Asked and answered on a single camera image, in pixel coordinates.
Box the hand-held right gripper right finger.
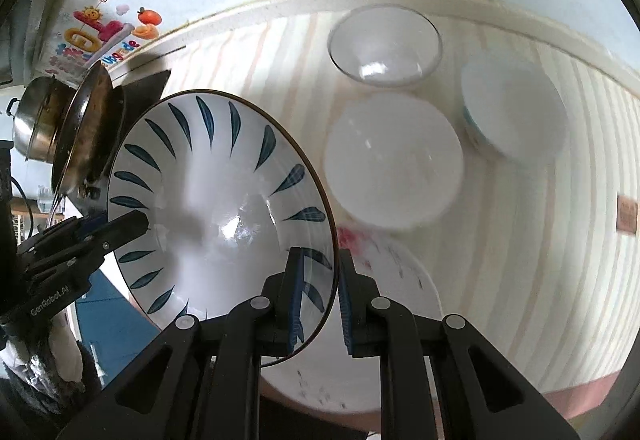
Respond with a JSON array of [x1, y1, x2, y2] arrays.
[[338, 249, 582, 440]]

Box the colourful cartoon wall sticker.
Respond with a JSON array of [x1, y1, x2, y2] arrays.
[[42, 0, 163, 76]]

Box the white bowl with blue leaves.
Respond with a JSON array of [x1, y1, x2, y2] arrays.
[[106, 90, 340, 367]]

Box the white plate with floral print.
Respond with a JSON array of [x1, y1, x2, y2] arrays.
[[260, 225, 443, 413]]

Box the black range hood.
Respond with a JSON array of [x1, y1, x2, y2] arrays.
[[0, 0, 68, 88]]

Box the striped counter mat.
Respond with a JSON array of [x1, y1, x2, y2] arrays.
[[150, 0, 640, 416]]

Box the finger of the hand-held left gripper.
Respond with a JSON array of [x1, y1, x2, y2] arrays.
[[27, 209, 151, 277], [17, 214, 109, 253]]

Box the dark frying pan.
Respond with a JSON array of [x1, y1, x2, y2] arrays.
[[50, 60, 126, 193]]

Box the black induction cooktop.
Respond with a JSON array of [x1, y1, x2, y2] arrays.
[[107, 69, 172, 121]]

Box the plain white bowl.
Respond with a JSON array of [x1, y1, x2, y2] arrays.
[[323, 93, 465, 232]]

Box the clear glass bowl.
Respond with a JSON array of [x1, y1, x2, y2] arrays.
[[327, 4, 444, 88]]

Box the stainless steel pot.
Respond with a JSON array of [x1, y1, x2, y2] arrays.
[[6, 75, 76, 163]]

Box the person's left hand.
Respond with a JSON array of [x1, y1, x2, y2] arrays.
[[49, 319, 85, 385]]

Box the blue cabinet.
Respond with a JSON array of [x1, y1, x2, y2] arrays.
[[75, 265, 166, 401]]

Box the white bowl with blue rim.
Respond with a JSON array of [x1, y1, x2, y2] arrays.
[[460, 58, 570, 166]]

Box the small brown square sticker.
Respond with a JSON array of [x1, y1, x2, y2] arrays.
[[616, 194, 640, 234]]

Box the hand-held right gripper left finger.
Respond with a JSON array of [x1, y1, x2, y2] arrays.
[[57, 247, 307, 440]]

